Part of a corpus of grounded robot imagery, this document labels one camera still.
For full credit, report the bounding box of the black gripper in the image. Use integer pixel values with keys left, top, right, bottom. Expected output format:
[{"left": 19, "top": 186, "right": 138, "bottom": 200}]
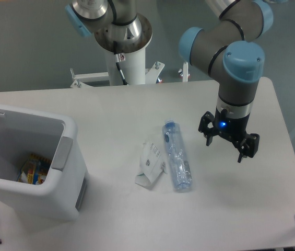
[{"left": 198, "top": 106, "right": 260, "bottom": 163}]

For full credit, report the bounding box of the clear plastic water bottle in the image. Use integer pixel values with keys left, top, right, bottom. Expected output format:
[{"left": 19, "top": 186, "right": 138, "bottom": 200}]
[{"left": 162, "top": 120, "right": 192, "bottom": 192}]

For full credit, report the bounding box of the white paper pouch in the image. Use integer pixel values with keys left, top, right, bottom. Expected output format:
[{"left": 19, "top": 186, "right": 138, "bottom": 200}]
[{"left": 135, "top": 138, "right": 167, "bottom": 189}]

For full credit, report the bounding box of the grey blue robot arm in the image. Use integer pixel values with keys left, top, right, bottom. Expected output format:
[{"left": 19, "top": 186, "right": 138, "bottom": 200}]
[{"left": 65, "top": 1, "right": 273, "bottom": 158}]

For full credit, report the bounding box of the white trash can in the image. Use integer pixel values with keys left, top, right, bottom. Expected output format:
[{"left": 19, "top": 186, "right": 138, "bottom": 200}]
[{"left": 0, "top": 105, "right": 88, "bottom": 220}]

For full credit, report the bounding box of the colourful snack wrapper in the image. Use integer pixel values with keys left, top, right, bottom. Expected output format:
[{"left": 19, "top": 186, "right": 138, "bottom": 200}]
[{"left": 16, "top": 153, "right": 52, "bottom": 185}]

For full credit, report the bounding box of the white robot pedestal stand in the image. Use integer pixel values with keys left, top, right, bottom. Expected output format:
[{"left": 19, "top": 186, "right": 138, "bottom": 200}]
[{"left": 69, "top": 14, "right": 191, "bottom": 89}]

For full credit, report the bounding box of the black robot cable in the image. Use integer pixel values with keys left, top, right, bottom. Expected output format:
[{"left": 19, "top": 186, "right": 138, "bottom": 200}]
[{"left": 113, "top": 40, "right": 129, "bottom": 86}]

